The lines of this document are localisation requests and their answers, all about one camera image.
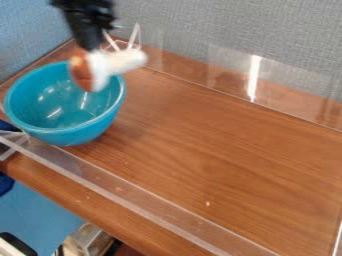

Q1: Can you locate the black white object below table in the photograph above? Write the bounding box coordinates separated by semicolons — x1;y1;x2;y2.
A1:
0;232;38;256

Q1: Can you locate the clear acrylic left bracket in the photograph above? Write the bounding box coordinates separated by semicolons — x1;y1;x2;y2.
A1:
0;128;30;159

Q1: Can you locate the clear acrylic corner bracket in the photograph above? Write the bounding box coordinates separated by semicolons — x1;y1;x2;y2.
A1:
100;22;143;62

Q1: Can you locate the blue cloth object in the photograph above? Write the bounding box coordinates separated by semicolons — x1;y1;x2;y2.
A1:
0;119;20;197

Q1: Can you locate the brown white plush mushroom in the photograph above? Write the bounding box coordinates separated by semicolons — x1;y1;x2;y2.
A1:
68;48;148;92

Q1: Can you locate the clear acrylic front barrier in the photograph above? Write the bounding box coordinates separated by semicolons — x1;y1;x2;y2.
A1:
16;137;278;256

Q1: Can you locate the blue bowl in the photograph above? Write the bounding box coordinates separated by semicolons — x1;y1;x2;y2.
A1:
4;61;127;146

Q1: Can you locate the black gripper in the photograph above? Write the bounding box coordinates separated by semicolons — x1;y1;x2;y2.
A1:
51;0;116;50

